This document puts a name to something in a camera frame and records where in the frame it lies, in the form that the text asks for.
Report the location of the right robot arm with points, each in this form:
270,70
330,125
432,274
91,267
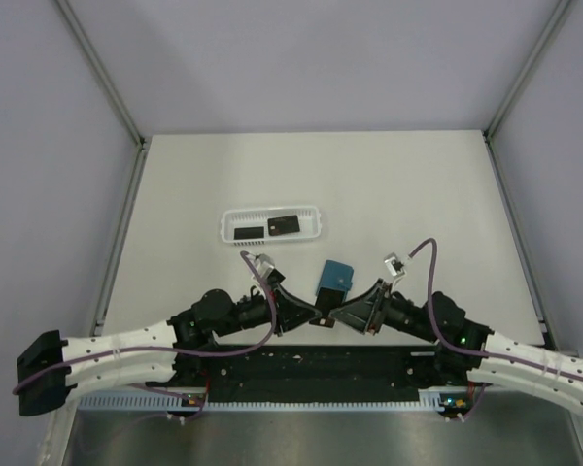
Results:
466,349

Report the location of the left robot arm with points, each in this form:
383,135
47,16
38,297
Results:
54,370

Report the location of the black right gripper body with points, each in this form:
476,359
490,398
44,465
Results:
376,319

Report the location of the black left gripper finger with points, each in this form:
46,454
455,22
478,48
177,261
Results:
289,322
290,304

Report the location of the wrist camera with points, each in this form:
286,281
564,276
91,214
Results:
396,266
262,267

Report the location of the left aluminium frame post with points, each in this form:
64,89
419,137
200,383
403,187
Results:
99,71

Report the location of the aluminium frame post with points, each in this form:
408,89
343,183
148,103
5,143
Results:
99,71
552,27

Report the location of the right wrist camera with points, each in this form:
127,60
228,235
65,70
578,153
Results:
396,266

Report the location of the right aluminium frame post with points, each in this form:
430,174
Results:
552,27

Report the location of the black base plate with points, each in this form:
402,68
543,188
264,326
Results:
314,373

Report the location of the black card in basket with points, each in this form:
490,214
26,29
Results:
248,233
283,225

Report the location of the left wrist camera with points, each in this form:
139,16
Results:
262,267

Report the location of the black VIP credit card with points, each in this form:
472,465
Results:
324,322

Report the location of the blue leather card holder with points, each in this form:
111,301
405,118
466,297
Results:
336,278

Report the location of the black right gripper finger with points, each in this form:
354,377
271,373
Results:
331,299
357,318

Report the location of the black card in basket right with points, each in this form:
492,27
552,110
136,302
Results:
283,225

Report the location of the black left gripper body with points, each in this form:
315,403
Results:
279,312

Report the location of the white plastic basket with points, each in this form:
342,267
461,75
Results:
310,219

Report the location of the black card in basket left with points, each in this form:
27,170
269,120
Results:
248,233

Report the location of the grey slotted cable duct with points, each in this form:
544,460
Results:
149,402

